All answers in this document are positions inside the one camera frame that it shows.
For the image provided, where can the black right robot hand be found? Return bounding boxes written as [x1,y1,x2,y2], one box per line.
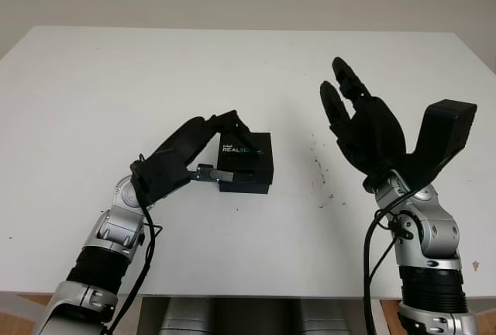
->
[319,56,408,193]

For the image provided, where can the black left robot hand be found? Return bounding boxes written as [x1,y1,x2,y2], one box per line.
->
[148,109,253,184]

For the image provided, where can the black RealSense box lid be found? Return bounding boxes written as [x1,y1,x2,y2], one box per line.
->
[216,131,276,176]

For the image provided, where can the silver robot left thigh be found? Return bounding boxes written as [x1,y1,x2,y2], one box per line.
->
[160,299,212,335]

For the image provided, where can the silver robot thigh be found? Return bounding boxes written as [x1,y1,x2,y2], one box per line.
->
[160,299,212,335]
[298,299,350,335]

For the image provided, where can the silver robot right thigh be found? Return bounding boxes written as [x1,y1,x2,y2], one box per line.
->
[298,299,350,335]

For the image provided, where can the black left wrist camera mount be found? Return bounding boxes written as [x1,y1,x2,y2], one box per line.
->
[129,154,191,209]

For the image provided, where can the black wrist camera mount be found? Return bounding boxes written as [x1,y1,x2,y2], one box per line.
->
[129,154,191,209]
[401,98,479,193]

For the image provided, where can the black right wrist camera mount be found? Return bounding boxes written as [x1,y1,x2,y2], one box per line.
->
[401,98,479,193]

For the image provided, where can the black camera box base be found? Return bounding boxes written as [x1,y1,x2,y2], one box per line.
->
[218,171,274,196]

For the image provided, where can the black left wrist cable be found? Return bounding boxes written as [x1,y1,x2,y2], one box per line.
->
[105,151,164,330]

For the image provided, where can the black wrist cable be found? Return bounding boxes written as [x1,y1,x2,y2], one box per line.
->
[361,190,419,335]
[105,151,164,330]

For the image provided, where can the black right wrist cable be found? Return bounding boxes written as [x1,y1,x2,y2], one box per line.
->
[361,190,419,335]

